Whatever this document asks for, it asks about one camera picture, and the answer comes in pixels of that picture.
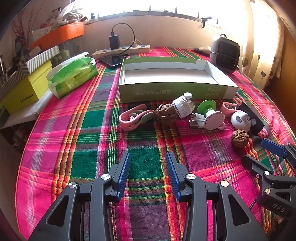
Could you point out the green white cardboard tray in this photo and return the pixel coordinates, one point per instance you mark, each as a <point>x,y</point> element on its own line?
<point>166,78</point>

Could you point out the white knob round gadget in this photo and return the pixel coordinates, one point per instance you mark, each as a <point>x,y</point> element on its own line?
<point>188,97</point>

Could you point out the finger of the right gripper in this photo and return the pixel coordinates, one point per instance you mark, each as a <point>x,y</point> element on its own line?
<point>256,168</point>
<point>285,151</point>

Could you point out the red branch decoration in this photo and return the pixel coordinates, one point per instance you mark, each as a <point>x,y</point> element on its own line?
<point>17,26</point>

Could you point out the white paper under boxes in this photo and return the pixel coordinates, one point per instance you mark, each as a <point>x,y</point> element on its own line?
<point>30,112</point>

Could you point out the white power strip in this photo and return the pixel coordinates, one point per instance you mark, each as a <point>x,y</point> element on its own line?
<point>122,50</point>

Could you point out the heart pattern curtain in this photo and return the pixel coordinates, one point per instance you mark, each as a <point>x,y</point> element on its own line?
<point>261,55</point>

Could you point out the large brown walnut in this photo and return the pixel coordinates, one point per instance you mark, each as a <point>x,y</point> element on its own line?
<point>166,114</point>

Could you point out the white bottle cap jar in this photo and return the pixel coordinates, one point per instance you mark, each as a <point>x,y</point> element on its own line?
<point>181,106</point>

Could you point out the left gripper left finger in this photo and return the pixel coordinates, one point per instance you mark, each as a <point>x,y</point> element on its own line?
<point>119,173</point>

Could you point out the plaid pink green tablecloth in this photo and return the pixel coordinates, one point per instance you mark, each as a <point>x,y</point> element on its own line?
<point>78,138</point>

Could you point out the orange box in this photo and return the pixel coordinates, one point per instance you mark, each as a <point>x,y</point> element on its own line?
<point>58,36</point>

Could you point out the small brown walnut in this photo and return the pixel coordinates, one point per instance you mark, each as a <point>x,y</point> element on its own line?
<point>239,138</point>

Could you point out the black smartphone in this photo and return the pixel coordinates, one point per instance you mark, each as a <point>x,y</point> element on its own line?
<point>112,61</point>

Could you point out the striped white box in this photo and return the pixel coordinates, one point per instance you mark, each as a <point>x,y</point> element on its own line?
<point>28,68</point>

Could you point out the black window handle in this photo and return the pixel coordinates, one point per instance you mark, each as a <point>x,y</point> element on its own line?
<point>205,20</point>

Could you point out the pink clip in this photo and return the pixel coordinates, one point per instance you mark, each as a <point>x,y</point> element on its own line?
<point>134,117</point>
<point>229,108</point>

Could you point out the black charger adapter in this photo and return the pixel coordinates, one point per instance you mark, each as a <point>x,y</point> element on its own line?
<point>114,42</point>

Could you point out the panda white round gadget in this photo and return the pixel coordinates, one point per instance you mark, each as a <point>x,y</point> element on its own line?
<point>241,121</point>

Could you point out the green white spool gadget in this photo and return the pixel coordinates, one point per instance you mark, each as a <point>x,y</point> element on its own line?
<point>213,119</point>

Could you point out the yellow box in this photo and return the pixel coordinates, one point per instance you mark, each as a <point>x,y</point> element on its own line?
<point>29,90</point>

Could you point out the green tissue pack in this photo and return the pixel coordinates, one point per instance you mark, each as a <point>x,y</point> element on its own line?
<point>70,74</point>

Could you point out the grey cone tool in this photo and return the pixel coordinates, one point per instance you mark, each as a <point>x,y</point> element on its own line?
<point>203,50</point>

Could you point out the black rectangular device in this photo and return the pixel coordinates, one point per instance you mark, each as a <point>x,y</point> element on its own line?
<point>256,123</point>

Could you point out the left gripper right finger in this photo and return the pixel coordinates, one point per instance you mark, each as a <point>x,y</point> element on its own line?
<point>177,173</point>

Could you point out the grey black mini heater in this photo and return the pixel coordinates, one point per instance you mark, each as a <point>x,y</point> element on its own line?
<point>225,53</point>

